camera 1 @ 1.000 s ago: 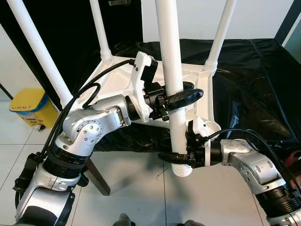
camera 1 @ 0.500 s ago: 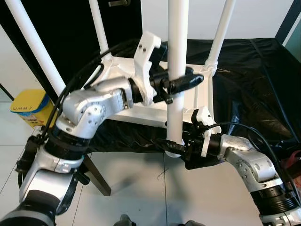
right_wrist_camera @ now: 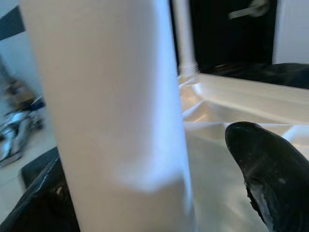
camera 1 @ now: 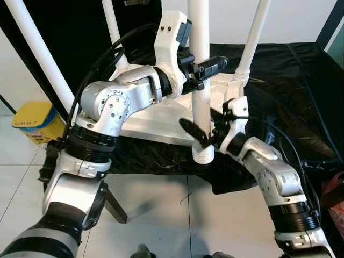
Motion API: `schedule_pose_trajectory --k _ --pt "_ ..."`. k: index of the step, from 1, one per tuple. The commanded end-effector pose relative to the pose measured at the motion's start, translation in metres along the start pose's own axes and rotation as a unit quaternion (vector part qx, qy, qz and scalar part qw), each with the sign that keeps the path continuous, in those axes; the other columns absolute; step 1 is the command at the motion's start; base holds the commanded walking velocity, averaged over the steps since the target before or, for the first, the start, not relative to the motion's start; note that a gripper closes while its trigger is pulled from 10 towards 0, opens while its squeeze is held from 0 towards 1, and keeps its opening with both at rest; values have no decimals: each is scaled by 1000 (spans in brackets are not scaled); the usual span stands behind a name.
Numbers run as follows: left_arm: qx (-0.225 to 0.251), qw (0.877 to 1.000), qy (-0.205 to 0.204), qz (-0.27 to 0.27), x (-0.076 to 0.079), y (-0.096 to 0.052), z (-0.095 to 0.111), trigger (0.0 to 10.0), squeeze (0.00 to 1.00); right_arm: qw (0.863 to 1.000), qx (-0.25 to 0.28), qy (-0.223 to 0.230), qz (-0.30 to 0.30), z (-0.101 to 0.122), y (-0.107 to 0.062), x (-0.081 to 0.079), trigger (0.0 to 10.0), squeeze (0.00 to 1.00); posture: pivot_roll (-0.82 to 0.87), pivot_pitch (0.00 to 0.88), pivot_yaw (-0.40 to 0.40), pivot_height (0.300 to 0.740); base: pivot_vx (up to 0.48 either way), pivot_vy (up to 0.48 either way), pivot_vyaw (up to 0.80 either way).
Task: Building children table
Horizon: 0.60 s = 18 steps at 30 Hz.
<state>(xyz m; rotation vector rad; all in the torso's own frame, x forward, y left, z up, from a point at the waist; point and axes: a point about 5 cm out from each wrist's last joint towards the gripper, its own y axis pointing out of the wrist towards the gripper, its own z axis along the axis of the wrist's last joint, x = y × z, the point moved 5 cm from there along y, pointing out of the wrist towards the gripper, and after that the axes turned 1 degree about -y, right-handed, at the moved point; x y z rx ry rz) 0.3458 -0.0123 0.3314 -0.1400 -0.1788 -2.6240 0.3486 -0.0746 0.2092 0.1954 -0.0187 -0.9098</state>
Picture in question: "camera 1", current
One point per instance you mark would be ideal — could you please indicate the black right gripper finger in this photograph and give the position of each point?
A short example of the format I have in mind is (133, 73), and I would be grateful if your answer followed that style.
(194, 131)

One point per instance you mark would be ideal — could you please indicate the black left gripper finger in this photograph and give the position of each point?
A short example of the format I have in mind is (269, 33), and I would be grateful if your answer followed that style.
(212, 64)

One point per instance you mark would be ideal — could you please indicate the white plastic table top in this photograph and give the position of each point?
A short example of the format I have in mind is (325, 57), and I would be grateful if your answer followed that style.
(161, 118)

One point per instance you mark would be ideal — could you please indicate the white plastic table leg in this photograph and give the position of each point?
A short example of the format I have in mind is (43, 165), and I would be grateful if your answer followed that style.
(37, 48)
(200, 27)
(252, 37)
(113, 32)

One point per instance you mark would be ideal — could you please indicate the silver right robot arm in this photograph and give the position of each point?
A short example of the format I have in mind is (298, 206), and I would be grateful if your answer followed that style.
(274, 177)

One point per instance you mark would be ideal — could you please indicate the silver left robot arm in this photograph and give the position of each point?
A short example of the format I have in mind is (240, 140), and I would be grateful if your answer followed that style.
(107, 102)

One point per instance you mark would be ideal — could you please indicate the black plastic table cover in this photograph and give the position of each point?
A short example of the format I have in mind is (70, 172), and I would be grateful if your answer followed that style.
(301, 97)

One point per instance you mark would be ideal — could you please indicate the black door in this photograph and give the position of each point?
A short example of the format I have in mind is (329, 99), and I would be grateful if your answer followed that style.
(80, 21)

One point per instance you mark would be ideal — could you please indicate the dark grey robot right foot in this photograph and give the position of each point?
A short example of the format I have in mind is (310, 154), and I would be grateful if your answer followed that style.
(223, 255)

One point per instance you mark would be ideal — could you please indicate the dark grey robot foot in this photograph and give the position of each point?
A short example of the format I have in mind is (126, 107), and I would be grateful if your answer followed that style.
(144, 252)
(223, 255)

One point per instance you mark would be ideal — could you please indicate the dark grey robot left foot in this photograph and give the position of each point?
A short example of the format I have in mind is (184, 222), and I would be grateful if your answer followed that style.
(144, 252)

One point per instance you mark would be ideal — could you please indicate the pink patterned bag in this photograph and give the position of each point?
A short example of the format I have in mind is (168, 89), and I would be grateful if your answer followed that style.
(337, 215)

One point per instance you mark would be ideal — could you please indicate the yellow storage box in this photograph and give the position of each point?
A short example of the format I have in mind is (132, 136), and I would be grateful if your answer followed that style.
(32, 123)

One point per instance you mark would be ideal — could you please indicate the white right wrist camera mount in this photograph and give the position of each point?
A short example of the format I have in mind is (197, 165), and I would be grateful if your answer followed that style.
(239, 126)

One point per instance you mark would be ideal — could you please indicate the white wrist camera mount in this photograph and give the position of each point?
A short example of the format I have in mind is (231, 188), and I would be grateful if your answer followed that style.
(166, 43)
(239, 126)

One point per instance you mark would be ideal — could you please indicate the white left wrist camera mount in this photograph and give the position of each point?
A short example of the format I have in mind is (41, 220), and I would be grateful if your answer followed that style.
(166, 43)

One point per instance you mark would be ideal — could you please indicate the dark door frame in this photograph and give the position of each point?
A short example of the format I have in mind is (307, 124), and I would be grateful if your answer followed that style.
(328, 24)

